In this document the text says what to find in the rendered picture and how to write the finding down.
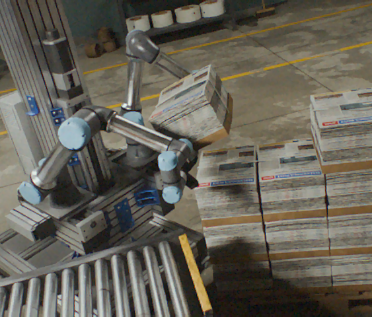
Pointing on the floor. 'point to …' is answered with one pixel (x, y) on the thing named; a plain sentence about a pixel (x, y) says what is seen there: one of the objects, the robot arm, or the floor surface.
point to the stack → (295, 227)
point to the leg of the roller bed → (189, 288)
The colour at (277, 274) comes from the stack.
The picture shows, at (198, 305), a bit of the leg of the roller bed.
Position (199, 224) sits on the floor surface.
